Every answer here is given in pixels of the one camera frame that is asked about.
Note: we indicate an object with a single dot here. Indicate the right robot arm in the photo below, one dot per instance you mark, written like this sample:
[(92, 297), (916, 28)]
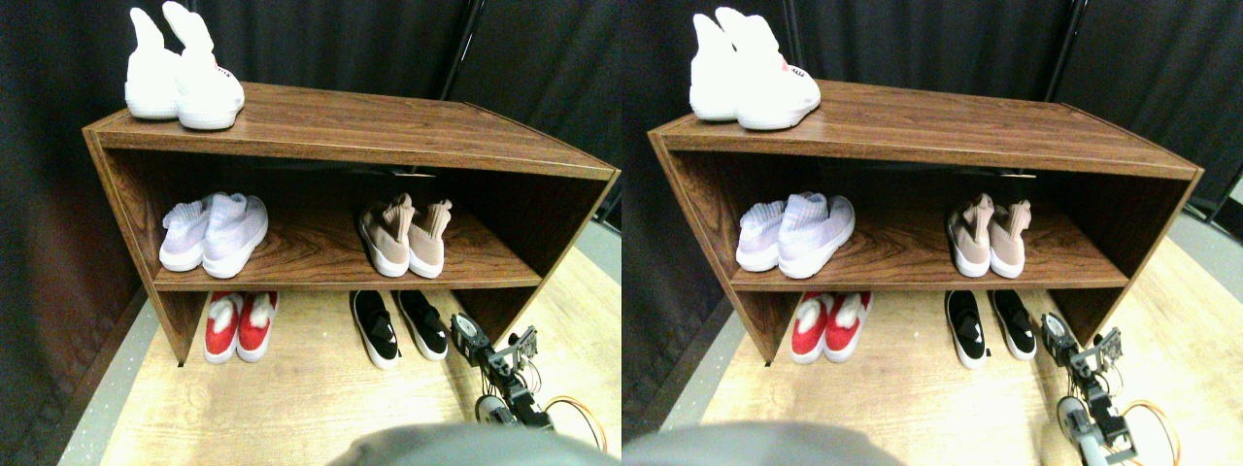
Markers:
[(515, 408), (1097, 427)]

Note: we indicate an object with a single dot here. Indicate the brown shoe rack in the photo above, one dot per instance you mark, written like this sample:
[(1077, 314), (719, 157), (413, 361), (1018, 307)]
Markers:
[(952, 131), (388, 131)]

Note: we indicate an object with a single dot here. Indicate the white shoe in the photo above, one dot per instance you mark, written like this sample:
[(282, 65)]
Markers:
[(209, 102), (777, 102), (151, 92), (712, 92)]

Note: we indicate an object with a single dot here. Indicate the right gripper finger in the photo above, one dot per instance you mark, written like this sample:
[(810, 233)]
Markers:
[(468, 338), (1058, 338)]

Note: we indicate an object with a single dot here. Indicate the red shoe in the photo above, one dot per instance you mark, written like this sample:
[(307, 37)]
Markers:
[(255, 333), (221, 335), (809, 335), (847, 333)]

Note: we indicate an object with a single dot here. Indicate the black curtain pole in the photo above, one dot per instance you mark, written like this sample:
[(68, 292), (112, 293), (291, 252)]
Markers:
[(462, 49), (1065, 49), (608, 204)]

